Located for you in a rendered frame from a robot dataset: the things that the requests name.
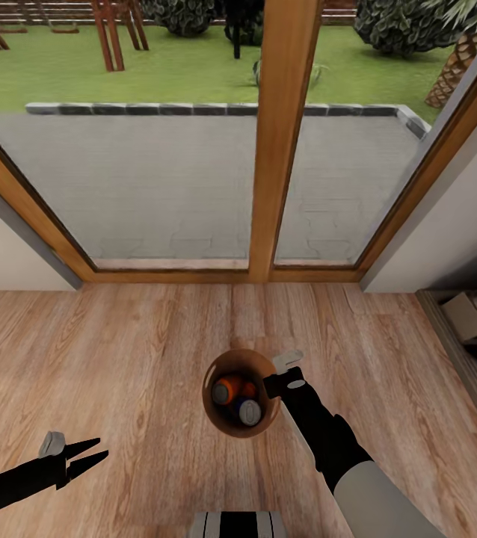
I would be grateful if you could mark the door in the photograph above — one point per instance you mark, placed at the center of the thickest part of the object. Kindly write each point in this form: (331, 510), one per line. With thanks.
(229, 141)

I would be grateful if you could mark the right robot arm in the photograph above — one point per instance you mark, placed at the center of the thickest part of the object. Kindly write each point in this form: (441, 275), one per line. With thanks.
(373, 506)

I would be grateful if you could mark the trash can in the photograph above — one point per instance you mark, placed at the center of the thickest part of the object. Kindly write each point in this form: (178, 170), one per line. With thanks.
(250, 365)

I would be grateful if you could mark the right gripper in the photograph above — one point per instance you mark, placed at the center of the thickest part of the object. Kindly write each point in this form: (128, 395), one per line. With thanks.
(272, 384)

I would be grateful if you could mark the robot trunk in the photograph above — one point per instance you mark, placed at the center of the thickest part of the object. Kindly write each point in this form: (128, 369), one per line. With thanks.
(263, 524)

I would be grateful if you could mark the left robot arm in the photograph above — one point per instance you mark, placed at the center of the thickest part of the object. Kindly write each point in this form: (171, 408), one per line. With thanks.
(48, 469)

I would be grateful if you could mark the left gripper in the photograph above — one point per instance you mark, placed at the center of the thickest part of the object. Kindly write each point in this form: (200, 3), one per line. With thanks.
(39, 474)

